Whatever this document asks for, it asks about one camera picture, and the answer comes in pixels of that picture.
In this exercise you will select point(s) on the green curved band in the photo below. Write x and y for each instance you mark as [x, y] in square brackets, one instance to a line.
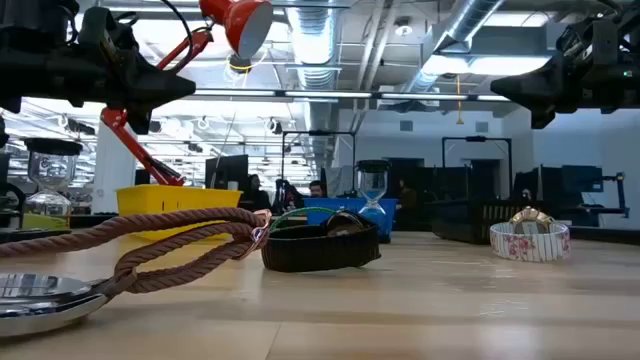
[300, 210]

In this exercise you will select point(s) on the clear hourglass black caps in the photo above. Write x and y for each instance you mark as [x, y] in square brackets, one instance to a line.
[50, 170]

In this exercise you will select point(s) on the person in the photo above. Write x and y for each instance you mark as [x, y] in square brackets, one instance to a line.
[317, 189]
[254, 195]
[407, 197]

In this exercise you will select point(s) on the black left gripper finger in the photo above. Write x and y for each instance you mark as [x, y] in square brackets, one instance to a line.
[155, 87]
[140, 120]

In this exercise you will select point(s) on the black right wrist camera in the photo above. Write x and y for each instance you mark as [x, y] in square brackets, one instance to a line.
[592, 42]

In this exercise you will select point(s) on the black plastic basket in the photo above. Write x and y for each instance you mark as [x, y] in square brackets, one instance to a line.
[465, 220]

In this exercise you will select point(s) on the black woven band watch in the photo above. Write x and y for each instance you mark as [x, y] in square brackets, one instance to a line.
[320, 250]

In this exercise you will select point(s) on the overhead LED light bar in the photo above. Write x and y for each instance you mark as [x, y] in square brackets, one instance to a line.
[325, 94]

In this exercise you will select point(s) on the yellow plastic basket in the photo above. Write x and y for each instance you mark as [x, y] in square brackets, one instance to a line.
[175, 200]

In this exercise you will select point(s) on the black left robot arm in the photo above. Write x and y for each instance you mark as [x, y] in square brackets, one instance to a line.
[15, 75]

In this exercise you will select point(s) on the black computer monitor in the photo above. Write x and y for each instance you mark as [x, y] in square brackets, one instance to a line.
[582, 178]
[227, 172]

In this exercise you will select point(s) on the blue plastic basket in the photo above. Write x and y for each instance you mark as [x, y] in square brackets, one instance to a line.
[340, 207]

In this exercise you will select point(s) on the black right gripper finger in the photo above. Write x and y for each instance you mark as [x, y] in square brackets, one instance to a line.
[543, 119]
[540, 85]

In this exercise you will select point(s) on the black metal rig frame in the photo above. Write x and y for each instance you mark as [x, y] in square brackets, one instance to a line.
[477, 138]
[320, 133]

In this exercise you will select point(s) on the blue sand hourglass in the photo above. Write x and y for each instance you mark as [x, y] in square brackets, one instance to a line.
[372, 185]

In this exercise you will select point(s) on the red desk lamp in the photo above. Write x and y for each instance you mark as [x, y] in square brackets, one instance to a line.
[240, 20]

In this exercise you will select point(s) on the white floral band watch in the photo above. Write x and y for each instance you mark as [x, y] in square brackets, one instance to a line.
[530, 245]

